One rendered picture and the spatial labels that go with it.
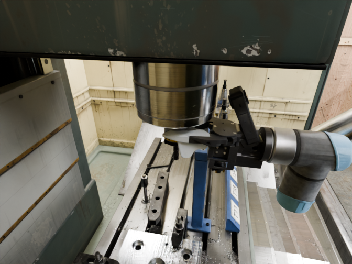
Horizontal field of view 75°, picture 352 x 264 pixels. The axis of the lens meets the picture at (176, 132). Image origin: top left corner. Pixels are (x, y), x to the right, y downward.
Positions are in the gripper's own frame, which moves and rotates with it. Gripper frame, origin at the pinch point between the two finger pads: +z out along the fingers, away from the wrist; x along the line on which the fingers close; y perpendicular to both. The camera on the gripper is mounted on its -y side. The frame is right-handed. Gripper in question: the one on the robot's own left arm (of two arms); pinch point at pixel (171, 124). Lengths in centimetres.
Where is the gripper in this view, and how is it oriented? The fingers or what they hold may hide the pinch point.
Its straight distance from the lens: 47.5
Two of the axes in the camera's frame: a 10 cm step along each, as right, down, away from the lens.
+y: -0.6, 8.7, 5.0
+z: -9.9, -1.1, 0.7
